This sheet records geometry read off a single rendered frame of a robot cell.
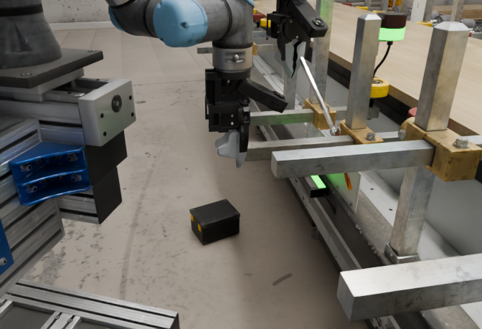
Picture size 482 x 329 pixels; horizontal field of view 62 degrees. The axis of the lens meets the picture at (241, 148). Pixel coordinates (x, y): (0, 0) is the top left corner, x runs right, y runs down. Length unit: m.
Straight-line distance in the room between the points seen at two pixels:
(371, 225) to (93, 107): 0.60
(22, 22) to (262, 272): 1.34
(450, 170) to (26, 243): 0.73
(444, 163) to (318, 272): 1.24
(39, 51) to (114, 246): 1.32
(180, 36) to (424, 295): 0.46
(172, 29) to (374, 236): 0.56
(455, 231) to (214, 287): 1.01
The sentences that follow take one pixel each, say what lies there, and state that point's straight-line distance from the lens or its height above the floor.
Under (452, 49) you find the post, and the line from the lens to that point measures 0.66.
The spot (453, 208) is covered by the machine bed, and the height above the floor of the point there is 0.71.
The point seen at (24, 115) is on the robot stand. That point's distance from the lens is 0.84.
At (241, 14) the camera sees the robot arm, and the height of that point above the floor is 1.13.
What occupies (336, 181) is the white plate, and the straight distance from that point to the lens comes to 1.01.
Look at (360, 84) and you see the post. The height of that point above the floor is 0.97.
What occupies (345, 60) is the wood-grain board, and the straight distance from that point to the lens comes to 1.44.
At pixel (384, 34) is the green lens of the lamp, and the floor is 1.08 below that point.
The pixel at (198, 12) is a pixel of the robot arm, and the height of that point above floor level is 1.14.
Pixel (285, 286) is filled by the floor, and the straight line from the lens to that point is 1.74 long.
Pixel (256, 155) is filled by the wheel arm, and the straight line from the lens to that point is 0.83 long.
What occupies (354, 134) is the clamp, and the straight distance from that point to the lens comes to 0.90.
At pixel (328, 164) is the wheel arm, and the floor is 0.95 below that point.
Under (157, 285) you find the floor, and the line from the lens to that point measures 1.76.
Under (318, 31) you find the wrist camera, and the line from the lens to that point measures 0.92.
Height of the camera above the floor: 1.22
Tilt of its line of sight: 26 degrees down
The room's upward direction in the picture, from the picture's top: straight up
